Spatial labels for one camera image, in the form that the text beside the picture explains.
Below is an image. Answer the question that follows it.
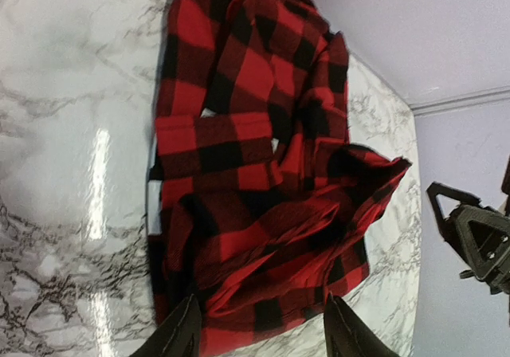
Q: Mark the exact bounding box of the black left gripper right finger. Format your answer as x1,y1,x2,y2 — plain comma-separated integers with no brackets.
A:
324,294,393,357

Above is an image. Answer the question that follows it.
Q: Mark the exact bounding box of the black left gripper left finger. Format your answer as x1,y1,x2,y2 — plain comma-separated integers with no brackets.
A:
135,295,202,357

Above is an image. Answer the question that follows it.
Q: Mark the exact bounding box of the red black plaid shirt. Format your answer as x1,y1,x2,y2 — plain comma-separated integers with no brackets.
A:
150,0,410,356

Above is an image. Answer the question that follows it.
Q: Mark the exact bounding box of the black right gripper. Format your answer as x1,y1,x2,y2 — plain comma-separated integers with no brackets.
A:
425,181,510,294

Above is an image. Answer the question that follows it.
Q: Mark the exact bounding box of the right aluminium corner post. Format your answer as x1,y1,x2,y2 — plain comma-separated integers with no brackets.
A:
410,86,509,116

